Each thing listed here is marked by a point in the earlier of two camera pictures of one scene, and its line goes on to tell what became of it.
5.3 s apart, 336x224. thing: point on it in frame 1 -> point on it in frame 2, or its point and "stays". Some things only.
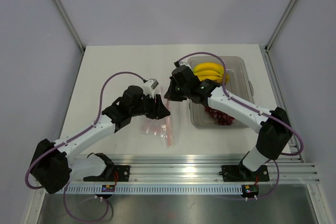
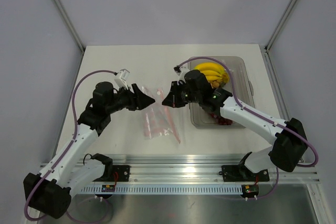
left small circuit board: x=108 y=188 stays
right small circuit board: x=250 y=191 stays
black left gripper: x=158 y=110 -> x=138 y=100
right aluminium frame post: x=289 y=8 stays
